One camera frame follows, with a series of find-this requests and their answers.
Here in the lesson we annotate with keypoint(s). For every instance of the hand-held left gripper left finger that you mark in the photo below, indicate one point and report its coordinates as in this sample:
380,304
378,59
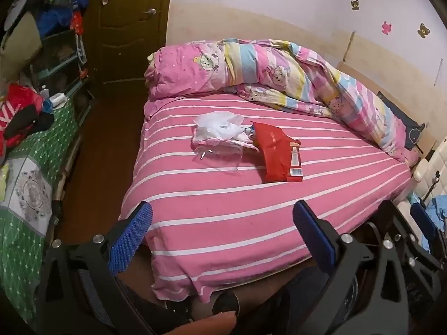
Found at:
131,240

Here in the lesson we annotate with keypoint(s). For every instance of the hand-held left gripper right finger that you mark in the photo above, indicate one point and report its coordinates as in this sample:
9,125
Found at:
314,237

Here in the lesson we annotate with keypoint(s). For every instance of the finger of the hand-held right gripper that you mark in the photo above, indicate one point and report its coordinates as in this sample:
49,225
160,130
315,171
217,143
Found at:
394,216
422,223

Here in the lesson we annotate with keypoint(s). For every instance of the red snack packet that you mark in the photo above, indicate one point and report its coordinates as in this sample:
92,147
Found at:
276,153

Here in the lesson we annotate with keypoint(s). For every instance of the white gauze cloth pink trim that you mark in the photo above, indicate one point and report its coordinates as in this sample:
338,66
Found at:
209,141

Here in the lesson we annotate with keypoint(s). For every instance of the white tissue wad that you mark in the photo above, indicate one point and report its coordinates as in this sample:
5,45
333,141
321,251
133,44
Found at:
220,125

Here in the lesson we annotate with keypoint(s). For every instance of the light blue cloth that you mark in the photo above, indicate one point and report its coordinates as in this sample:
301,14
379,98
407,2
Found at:
440,207

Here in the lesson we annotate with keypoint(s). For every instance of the cream padded office chair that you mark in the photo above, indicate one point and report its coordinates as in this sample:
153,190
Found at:
433,171

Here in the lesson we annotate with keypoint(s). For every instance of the pink striped bed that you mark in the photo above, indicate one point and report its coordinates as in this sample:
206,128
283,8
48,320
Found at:
227,216

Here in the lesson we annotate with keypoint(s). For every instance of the navy pillow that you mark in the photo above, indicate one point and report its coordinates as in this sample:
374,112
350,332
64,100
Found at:
401,118

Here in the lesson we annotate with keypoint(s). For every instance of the green patterned tablecloth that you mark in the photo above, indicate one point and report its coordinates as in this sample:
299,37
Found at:
31,251

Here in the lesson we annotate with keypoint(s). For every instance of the clear plastic wrapper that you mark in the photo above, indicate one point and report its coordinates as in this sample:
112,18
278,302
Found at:
216,160

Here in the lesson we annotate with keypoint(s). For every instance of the small white box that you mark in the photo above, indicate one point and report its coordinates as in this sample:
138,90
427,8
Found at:
57,98

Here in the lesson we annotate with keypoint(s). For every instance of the pink cartoon print quilt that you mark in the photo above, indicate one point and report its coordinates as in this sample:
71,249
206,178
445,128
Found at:
279,66

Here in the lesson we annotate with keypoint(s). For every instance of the red bag on table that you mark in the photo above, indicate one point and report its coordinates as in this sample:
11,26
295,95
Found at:
17,104

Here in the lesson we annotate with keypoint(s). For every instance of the brown wooden door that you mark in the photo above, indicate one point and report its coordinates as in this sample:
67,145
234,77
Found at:
136,49

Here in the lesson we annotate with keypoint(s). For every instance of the cluttered storage rack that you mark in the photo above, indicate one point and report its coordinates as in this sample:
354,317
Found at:
56,59

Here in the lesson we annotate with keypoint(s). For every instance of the blue garment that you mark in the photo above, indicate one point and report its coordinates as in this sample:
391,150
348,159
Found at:
59,10

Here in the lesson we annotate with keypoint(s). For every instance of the brown bear wall sticker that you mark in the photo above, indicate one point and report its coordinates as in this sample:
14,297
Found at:
423,30
355,4

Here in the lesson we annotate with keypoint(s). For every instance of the pink bear wall sticker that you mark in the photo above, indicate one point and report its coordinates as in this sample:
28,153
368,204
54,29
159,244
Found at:
386,28

